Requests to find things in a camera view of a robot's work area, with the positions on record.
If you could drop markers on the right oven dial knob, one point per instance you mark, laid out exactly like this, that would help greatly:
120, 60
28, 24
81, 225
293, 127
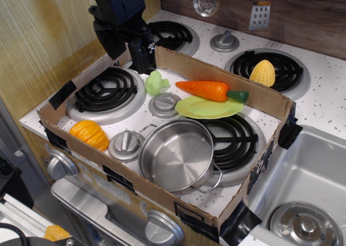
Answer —
162, 230

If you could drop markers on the front right stove burner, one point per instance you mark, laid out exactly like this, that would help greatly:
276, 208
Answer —
238, 142

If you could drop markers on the hanging metal strainer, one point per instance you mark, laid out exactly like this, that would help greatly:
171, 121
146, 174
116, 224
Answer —
206, 8

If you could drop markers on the front left stove burner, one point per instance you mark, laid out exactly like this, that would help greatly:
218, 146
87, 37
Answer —
114, 95

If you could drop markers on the silver stove knob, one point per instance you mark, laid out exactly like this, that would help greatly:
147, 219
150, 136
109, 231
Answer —
163, 105
125, 146
225, 42

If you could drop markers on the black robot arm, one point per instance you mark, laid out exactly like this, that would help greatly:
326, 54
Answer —
119, 26

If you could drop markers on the green toy lettuce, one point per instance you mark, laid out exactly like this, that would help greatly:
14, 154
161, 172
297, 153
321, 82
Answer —
154, 83

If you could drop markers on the yellow toy corn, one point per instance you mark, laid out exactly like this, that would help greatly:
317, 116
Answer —
264, 73

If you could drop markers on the grey toy sink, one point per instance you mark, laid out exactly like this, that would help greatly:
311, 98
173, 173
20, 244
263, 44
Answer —
311, 170

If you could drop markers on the orange toy pumpkin slice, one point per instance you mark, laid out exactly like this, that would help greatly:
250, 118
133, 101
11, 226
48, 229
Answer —
90, 133

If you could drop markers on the silver pot lid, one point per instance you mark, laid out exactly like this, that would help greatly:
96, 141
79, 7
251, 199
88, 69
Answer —
304, 224

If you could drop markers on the silver back stove knob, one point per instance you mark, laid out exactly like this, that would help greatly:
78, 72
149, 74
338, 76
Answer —
225, 42

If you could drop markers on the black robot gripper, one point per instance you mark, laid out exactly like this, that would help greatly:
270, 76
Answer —
123, 19

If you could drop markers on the hanging metal spatula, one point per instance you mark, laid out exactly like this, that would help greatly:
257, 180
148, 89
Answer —
260, 15

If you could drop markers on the light green plastic plate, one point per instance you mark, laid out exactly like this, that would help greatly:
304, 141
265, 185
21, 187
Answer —
201, 108

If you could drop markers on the stainless steel pot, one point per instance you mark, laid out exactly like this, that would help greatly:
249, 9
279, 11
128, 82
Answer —
177, 156

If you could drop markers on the back left stove burner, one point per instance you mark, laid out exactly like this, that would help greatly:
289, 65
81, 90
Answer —
175, 36

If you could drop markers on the back right stove burner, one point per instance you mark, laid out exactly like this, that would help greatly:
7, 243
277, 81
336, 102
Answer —
292, 76

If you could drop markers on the left oven dial knob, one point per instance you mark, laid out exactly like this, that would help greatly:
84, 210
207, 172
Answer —
60, 165

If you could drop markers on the orange toy carrot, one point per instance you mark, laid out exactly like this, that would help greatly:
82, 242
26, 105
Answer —
212, 90

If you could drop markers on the oven dial knob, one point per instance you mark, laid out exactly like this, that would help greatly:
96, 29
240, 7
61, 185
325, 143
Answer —
60, 165
162, 230

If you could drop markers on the brown cardboard fence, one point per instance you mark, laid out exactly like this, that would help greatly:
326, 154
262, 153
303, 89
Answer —
127, 188

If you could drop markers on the stove burner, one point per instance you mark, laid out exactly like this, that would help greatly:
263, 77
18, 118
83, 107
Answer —
175, 36
114, 95
292, 76
238, 142

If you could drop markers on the silver centre stove knob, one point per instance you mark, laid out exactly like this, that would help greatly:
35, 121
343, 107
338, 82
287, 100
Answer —
163, 105

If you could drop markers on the silver front stove knob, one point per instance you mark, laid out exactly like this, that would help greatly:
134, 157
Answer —
125, 146

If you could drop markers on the orange object at bottom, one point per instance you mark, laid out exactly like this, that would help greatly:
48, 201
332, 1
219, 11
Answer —
55, 233

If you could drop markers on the silver oven door handle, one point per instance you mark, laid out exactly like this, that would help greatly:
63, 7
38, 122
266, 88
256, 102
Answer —
88, 211

